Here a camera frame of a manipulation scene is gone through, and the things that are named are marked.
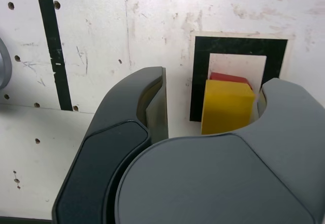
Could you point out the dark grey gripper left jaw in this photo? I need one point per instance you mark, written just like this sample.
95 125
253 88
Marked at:
101 158

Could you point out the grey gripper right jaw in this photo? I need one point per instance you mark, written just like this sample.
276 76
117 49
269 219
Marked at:
215 183

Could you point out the yellow cube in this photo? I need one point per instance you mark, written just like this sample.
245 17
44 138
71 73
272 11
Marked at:
226 107

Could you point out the red cube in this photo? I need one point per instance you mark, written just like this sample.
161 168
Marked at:
226 77

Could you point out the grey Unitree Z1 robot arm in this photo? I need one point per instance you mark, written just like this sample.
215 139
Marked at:
5 66

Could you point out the black tape square outline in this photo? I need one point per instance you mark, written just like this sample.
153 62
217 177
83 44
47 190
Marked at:
200 64

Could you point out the black tape strip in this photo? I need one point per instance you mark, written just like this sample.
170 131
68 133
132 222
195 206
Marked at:
54 51

